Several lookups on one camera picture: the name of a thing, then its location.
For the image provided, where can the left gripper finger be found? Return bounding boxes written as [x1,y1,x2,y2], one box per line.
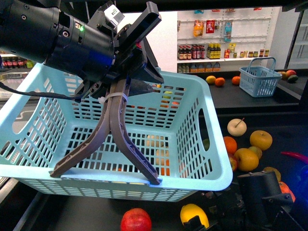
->
[50,83,116,178]
[110,78,160,185]

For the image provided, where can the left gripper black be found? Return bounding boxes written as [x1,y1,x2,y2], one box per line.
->
[75,1,164,99]

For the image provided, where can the large teal plastic basket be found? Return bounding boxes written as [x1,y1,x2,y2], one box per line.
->
[0,72,233,202]

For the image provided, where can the yellow lemon large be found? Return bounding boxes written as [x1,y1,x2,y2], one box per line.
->
[180,204,210,228]

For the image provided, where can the far lemon yellow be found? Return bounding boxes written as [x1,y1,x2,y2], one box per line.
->
[205,76,216,84]

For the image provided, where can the white retail shelf with bottles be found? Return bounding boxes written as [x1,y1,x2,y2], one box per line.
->
[177,7,279,73]

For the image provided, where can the drinks shelf left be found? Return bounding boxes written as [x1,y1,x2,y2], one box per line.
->
[0,50,36,70]

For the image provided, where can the red apple front shelf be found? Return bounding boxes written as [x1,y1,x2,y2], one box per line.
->
[228,153,238,172]

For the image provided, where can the white zip tie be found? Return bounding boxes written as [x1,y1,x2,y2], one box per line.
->
[98,92,128,104]

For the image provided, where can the red apple bottom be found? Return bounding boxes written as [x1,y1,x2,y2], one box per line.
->
[120,208,152,231]

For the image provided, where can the far mandarin orange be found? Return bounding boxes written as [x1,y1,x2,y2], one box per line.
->
[215,77,225,87]

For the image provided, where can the green lime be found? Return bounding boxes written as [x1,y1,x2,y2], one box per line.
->
[202,139,210,151]

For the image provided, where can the far orange by basket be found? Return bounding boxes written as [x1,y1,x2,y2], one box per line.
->
[231,76,241,86]

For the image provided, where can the orange near pears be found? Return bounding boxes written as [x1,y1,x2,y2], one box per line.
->
[223,136,237,154]

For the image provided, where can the white pear with stem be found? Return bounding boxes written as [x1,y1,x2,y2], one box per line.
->
[227,118,247,137]

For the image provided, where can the small blue shopping basket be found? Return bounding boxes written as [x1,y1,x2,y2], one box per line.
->
[239,57,282,98]

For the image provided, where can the yellow orange fruit front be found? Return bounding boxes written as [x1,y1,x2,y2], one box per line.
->
[234,148,259,172]

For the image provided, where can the small green-yellow fruit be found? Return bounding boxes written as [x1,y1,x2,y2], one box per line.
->
[248,146,263,160]

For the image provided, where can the yellow apple pear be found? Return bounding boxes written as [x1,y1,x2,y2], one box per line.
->
[250,130,273,151]

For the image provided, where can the brown kiwi pear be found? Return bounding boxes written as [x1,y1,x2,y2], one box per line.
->
[263,167,282,182]

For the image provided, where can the red chili pepper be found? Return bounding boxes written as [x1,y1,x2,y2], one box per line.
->
[281,151,308,165]

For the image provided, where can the large orange tangerine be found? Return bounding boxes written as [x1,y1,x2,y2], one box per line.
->
[278,181,295,203]

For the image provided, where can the black cable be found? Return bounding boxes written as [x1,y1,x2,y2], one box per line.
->
[0,81,82,102]

